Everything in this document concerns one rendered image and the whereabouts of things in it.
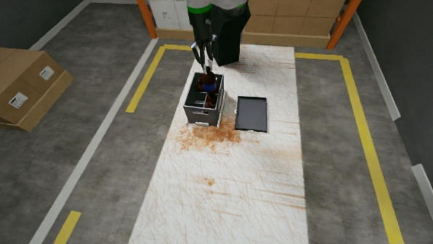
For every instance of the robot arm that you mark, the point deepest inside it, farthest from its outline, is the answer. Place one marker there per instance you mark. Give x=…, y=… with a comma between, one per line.
x=200, y=12

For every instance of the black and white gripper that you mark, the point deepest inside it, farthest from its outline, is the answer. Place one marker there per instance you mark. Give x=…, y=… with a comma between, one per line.
x=201, y=33

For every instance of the dark grey crate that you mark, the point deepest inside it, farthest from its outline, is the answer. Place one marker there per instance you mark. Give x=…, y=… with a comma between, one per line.
x=195, y=103

